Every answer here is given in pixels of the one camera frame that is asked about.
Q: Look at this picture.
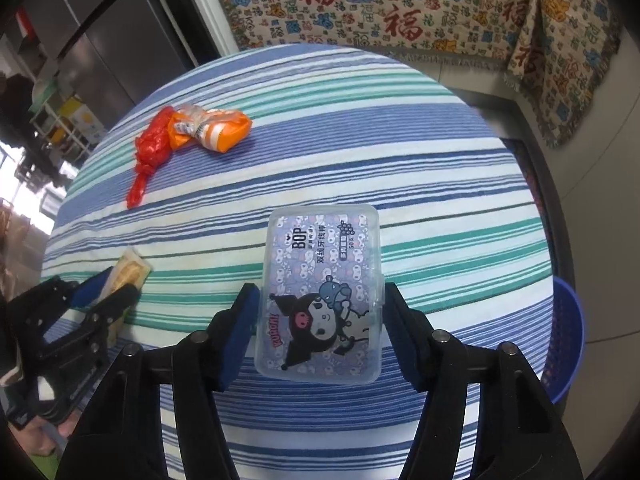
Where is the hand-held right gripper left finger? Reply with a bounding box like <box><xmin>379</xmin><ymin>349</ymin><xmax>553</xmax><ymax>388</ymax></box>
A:
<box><xmin>55</xmin><ymin>282</ymin><xmax>261</xmax><ymax>480</ymax></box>

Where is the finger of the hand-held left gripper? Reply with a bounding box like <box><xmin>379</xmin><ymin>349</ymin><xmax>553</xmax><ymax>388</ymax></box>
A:
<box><xmin>65</xmin><ymin>266</ymin><xmax>118</xmax><ymax>311</ymax></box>
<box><xmin>82</xmin><ymin>284</ymin><xmax>141</xmax><ymax>335</ymax></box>

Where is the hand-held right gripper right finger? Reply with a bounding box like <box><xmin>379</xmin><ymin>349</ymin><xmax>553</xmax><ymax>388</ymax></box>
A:
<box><xmin>382</xmin><ymin>282</ymin><xmax>586</xmax><ymax>480</ymax></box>

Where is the person's left hand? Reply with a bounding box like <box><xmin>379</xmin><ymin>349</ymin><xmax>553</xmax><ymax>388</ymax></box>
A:
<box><xmin>20</xmin><ymin>400</ymin><xmax>76</xmax><ymax>456</ymax></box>

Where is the round striped table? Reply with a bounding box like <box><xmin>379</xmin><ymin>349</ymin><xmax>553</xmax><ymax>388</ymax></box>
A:
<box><xmin>40</xmin><ymin>42</ymin><xmax>558</xmax><ymax>480</ymax></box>

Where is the orange white wrapper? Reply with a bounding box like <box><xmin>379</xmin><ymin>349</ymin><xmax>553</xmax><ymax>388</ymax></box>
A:
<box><xmin>169</xmin><ymin>104</ymin><xmax>252</xmax><ymax>153</ymax></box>

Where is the green basin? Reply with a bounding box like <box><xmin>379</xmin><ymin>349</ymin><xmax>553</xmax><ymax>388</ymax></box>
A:
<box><xmin>30</xmin><ymin>80</ymin><xmax>63</xmax><ymax>113</ymax></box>

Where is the yellow cardboard box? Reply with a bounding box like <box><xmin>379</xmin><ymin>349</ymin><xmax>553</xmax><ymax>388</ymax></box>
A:
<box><xmin>59</xmin><ymin>96</ymin><xmax>103</xmax><ymax>143</ymax></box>

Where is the clear plastic box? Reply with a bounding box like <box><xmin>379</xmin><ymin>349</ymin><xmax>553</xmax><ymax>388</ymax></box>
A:
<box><xmin>254</xmin><ymin>205</ymin><xmax>386</xmax><ymax>386</ymax></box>

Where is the blue plastic basket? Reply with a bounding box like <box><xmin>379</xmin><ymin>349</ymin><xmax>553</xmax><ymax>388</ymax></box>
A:
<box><xmin>540</xmin><ymin>275</ymin><xmax>586</xmax><ymax>403</ymax></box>

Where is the dark floor mat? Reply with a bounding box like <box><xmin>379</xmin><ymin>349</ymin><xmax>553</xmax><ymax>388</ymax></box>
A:
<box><xmin>500</xmin><ymin>137</ymin><xmax>551</xmax><ymax>196</ymax></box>

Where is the beige food wrapper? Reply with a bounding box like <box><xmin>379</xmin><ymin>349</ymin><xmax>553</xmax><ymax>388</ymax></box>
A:
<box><xmin>107</xmin><ymin>247</ymin><xmax>151</xmax><ymax>346</ymax></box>

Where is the grey refrigerator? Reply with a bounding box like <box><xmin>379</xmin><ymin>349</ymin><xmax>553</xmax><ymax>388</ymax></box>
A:
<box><xmin>20</xmin><ymin>0</ymin><xmax>201</xmax><ymax>133</ymax></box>

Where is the white shelf rack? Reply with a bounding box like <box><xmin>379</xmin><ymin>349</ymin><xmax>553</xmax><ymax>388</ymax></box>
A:
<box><xmin>27</xmin><ymin>77</ymin><xmax>108</xmax><ymax>161</ymax></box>

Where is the printed patterned cloth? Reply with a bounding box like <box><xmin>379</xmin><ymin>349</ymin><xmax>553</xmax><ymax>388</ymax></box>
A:
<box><xmin>202</xmin><ymin>0</ymin><xmax>538</xmax><ymax>68</ymax></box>

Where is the red twisted plastic bag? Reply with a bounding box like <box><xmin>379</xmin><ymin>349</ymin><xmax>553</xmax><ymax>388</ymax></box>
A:
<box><xmin>126</xmin><ymin>106</ymin><xmax>176</xmax><ymax>209</ymax></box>

